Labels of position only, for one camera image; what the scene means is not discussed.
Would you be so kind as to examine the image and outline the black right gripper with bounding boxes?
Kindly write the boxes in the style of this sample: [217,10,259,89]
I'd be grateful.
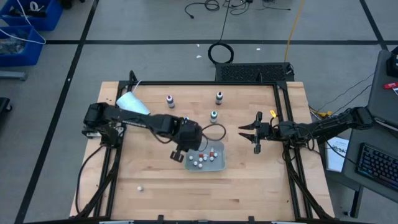
[238,111,280,156]

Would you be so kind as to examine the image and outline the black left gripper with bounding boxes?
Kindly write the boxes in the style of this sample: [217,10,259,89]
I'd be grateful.
[170,119,205,162]

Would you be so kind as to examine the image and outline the grey plastic tray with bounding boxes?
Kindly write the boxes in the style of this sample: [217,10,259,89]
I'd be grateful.
[183,139,227,172]

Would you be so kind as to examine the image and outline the black perforated computer case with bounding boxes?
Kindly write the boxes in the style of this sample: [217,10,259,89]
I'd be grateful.
[215,62,295,83]

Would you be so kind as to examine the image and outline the white paper sheet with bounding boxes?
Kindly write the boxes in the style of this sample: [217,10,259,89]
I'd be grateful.
[325,136,351,173]

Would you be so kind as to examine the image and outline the grey desk with keyboard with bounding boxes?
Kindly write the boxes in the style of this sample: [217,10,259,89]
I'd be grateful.
[341,115,398,205]

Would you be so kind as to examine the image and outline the black backlit keyboard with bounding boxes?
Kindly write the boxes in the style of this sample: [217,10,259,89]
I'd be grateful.
[355,142,398,191]

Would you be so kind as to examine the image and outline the black desk device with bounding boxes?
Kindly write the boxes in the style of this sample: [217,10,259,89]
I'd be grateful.
[386,46,398,78]

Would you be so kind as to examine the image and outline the blue plastic bin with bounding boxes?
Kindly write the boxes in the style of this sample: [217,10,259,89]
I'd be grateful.
[0,25,46,68]
[0,0,64,32]

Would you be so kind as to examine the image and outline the black rounded object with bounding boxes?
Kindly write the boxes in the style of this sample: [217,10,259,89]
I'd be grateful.
[0,96,13,124]

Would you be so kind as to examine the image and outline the grey metal bar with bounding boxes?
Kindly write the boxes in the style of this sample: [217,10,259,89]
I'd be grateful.
[0,70,27,82]

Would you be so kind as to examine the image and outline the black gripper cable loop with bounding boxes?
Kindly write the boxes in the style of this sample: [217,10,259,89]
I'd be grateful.
[201,123,227,152]

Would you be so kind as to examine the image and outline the yellow cable plug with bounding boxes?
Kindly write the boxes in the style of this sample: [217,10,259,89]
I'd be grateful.
[312,108,333,118]

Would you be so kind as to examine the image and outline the black coiled cable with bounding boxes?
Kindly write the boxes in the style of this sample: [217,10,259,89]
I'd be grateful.
[207,0,235,65]

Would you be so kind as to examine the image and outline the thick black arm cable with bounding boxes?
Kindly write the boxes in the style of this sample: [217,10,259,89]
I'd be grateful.
[75,144,105,215]

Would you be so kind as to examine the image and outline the yellow cable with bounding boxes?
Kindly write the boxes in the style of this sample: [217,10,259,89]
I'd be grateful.
[284,0,307,63]

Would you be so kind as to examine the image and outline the tangled black cables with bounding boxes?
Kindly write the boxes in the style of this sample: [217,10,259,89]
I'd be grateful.
[184,0,292,19]

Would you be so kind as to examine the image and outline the thin white cable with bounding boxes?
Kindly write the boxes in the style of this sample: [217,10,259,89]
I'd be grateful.
[0,0,47,45]

